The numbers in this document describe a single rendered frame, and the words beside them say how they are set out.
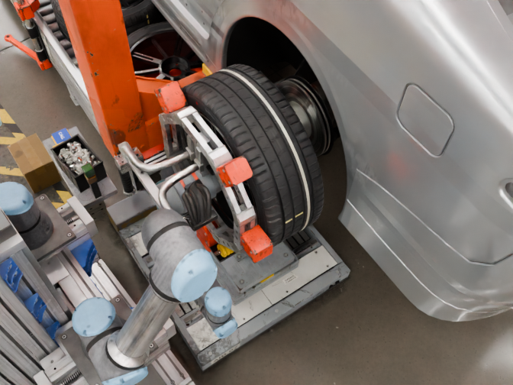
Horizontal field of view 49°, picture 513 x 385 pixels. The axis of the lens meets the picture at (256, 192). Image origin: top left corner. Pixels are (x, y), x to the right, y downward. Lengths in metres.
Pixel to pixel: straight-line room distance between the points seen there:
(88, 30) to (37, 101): 1.64
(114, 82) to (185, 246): 1.04
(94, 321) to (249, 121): 0.75
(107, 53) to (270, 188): 0.76
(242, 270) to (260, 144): 0.92
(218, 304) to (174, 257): 0.39
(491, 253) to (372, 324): 1.29
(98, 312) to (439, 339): 1.70
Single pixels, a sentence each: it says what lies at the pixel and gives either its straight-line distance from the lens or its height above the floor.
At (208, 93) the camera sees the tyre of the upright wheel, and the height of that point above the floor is 1.17.
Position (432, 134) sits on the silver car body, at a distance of 1.46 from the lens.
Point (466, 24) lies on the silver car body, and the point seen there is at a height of 1.70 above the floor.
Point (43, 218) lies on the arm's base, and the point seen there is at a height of 0.88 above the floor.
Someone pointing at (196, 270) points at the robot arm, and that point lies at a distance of 1.26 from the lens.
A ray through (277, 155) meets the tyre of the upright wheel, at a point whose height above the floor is 1.11.
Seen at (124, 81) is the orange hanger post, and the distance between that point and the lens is 2.21.
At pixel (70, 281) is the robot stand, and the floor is 0.73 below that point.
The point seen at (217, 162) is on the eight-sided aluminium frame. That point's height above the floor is 1.11.
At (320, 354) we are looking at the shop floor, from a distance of 2.67.
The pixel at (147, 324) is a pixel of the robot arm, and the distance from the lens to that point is 1.43.
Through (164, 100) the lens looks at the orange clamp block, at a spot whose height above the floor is 1.10.
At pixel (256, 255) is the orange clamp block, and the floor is 0.87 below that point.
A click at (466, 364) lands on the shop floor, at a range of 2.82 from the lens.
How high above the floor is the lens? 2.52
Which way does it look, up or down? 57 degrees down
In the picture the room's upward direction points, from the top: 3 degrees clockwise
